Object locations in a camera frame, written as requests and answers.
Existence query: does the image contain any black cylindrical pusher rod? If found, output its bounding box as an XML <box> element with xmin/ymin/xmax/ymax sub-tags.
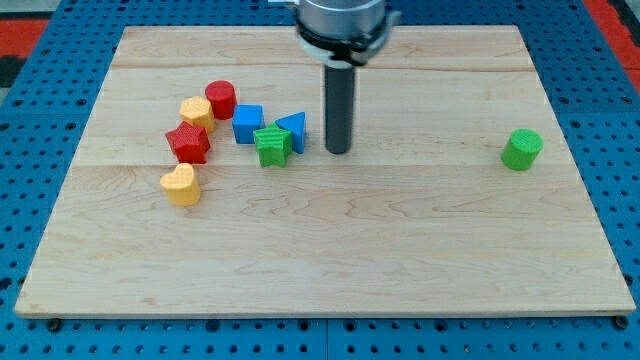
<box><xmin>324</xmin><ymin>66</ymin><xmax>356</xmax><ymax>155</ymax></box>

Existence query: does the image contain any green cylinder block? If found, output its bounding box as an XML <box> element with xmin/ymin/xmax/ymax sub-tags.
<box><xmin>501</xmin><ymin>128</ymin><xmax>544</xmax><ymax>171</ymax></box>

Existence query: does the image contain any blue triangle block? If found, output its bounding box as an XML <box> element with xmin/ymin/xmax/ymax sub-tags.
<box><xmin>275</xmin><ymin>112</ymin><xmax>306</xmax><ymax>154</ymax></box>

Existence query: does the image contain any green star block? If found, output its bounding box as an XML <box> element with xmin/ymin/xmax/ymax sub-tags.
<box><xmin>253</xmin><ymin>125</ymin><xmax>293</xmax><ymax>167</ymax></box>

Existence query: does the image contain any blue cube block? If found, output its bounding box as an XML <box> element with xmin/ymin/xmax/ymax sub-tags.
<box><xmin>232</xmin><ymin>104</ymin><xmax>264</xmax><ymax>144</ymax></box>

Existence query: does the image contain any red cylinder block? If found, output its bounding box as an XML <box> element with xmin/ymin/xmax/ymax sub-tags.
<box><xmin>205</xmin><ymin>80</ymin><xmax>237</xmax><ymax>120</ymax></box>

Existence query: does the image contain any yellow hexagon block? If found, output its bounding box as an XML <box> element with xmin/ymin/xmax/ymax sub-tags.
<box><xmin>179</xmin><ymin>96</ymin><xmax>215</xmax><ymax>133</ymax></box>

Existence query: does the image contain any red star block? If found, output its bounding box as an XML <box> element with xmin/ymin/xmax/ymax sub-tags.
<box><xmin>165</xmin><ymin>122</ymin><xmax>211</xmax><ymax>164</ymax></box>

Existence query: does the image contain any wooden board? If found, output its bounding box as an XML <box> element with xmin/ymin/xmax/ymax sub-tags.
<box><xmin>15</xmin><ymin>26</ymin><xmax>636</xmax><ymax>319</ymax></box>

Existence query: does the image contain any yellow heart block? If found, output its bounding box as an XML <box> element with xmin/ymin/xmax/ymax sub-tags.
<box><xmin>160</xmin><ymin>163</ymin><xmax>201</xmax><ymax>207</ymax></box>

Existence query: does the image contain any blue perforated mat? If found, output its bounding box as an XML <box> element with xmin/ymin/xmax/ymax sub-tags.
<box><xmin>1</xmin><ymin>0</ymin><xmax>639</xmax><ymax>359</ymax></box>

